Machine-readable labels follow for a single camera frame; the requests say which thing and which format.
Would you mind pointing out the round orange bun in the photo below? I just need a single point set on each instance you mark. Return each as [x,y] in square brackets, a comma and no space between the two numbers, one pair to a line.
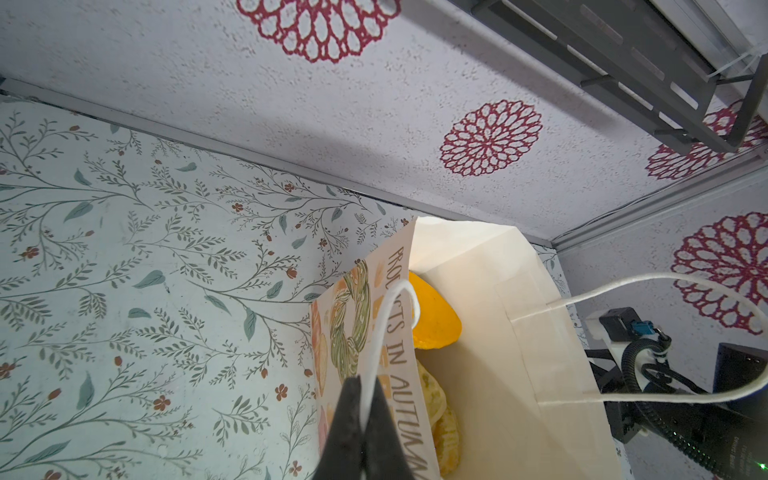
[447,440]

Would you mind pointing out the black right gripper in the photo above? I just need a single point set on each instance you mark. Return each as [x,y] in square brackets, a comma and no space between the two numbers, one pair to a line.
[624,418]

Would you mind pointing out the small bread roll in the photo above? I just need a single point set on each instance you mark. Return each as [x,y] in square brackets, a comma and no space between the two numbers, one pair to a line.
[434,396]

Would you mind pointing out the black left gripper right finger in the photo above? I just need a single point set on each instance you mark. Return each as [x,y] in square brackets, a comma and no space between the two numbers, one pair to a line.
[383,455]

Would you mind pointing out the grey metal wall shelf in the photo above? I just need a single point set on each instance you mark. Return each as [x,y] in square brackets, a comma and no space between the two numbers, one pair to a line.
[627,55]

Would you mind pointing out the striped bread roll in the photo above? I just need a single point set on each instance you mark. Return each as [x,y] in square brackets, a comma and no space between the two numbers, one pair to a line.
[439,325]

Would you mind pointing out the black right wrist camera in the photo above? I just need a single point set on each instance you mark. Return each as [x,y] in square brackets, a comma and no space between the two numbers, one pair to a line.
[610,332]

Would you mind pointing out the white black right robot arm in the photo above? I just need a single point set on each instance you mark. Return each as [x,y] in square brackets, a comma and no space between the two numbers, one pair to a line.
[488,433]

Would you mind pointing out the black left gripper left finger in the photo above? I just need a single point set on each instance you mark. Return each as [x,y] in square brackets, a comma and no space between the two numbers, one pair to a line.
[341,458]

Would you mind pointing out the cream paper bread bag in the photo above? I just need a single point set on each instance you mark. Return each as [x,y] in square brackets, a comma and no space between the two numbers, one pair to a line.
[506,300]

